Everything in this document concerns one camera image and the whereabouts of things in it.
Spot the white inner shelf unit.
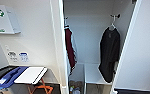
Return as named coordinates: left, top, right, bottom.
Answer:
left=83, top=62, right=117, bottom=94

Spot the brown cardboard box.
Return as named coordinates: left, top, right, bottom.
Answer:
left=68, top=79, right=85, bottom=94

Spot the white wardrobe door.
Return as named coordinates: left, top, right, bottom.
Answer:
left=49, top=0, right=70, bottom=94
left=110, top=0, right=150, bottom=92

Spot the black wardrobe hook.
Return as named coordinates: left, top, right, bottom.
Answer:
left=63, top=16, right=70, bottom=21
left=110, top=12, right=122, bottom=20

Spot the maroon and white jacket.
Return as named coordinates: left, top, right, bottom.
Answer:
left=63, top=26, right=79, bottom=77

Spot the white bin lid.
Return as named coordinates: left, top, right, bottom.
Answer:
left=13, top=66, right=49, bottom=85

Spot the white first aid box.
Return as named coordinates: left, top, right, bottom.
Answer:
left=0, top=4, right=22, bottom=35

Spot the black garment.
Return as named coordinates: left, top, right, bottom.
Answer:
left=97, top=26, right=122, bottom=84

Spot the white wardrobe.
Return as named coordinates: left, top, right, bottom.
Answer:
left=49, top=0, right=150, bottom=94

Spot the white clothes hanger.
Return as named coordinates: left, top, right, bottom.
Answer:
left=107, top=14, right=121, bottom=32
left=63, top=20, right=71, bottom=30

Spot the white wall switch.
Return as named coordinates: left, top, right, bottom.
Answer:
left=4, top=44, right=10, bottom=51

